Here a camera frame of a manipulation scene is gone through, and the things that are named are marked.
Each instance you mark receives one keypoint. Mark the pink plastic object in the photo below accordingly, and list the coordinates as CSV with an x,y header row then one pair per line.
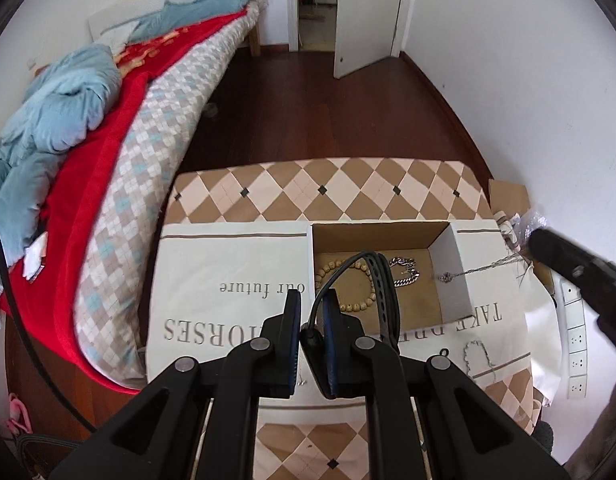
x,y
18,412

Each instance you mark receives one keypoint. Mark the light blue quilt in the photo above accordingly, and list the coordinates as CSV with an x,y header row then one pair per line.
x,y
47,120

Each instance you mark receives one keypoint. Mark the white paper tag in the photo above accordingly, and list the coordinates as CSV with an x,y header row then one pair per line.
x,y
36,255

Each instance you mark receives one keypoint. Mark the teal towel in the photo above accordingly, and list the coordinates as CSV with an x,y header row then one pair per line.
x,y
192,10

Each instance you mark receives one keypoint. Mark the brown checkered tablecloth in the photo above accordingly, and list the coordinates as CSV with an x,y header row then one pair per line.
x,y
308,190

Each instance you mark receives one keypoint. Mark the flat cardboard piece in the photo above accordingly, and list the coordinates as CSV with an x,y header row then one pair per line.
x,y
510,197

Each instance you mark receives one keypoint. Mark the black wristband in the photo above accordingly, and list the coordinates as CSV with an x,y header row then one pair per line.
x,y
385,292

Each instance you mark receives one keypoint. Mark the cardboard box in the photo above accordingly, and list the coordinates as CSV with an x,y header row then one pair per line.
x,y
423,305

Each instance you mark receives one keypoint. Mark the white power strip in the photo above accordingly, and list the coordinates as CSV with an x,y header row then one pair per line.
x,y
575,340

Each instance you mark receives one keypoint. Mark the bed with checkered sheet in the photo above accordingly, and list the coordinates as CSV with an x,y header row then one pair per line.
x,y
162,125

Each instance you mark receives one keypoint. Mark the white door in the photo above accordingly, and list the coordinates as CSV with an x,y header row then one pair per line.
x,y
365,15

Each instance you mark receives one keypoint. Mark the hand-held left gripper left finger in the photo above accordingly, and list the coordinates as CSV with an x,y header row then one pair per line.
x,y
292,345

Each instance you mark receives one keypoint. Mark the white printed cloth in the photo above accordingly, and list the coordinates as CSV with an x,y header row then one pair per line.
x,y
222,265

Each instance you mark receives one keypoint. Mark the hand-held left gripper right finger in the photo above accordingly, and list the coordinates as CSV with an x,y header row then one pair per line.
x,y
332,347

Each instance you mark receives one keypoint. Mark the red blanket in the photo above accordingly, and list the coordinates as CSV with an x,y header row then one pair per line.
x,y
95,170

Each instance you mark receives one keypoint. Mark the clear plastic wrap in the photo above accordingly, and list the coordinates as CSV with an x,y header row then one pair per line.
x,y
530,222

